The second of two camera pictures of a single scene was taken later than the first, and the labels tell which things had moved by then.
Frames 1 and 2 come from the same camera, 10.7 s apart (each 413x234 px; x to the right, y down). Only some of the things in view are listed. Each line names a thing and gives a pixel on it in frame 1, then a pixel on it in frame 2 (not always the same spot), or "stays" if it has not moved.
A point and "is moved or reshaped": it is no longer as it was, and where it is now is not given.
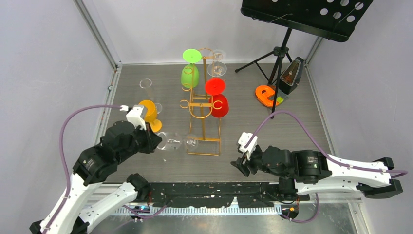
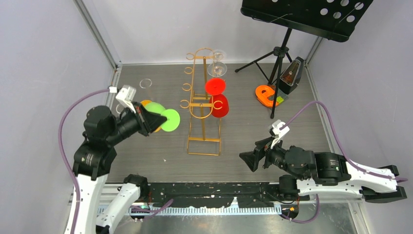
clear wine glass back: (217, 55) stays
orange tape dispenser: (262, 92) stays
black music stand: (335, 19) stays
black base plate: (192, 195) stays
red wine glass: (215, 87) stays
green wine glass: (190, 73) to (173, 120)
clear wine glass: (174, 141) is moved or reshaped
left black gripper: (153, 140) to (149, 121)
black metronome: (290, 78) stays
